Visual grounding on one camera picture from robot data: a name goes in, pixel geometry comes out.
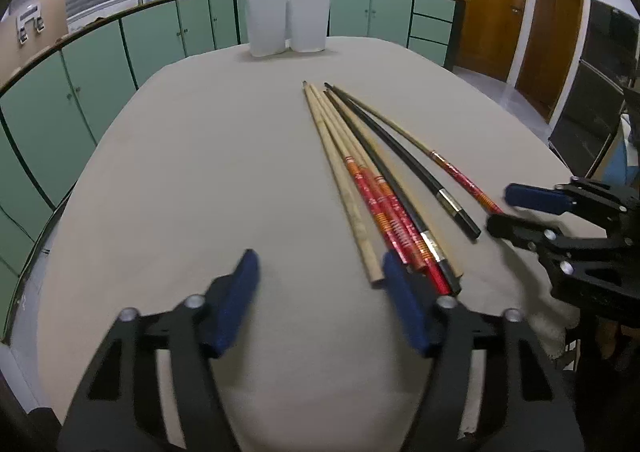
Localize plain wooden chopstick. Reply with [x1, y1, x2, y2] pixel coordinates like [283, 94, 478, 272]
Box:
[303, 81, 383, 287]

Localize green lower kitchen cabinets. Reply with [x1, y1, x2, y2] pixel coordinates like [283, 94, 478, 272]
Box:
[1, 0, 465, 333]

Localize white twin utensil holder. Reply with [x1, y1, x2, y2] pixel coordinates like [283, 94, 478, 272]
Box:
[245, 0, 331, 58]

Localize light wooden chopstick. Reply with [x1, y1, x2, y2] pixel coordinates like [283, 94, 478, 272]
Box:
[324, 90, 460, 293]

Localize red patterned wooden chopstick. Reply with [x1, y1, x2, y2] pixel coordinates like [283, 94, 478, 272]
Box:
[309, 84, 426, 272]

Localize brown board with hooks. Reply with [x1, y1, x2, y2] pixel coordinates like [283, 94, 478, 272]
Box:
[0, 0, 68, 85]

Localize thin red chopstick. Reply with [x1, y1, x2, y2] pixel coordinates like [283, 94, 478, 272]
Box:
[333, 86, 503, 214]

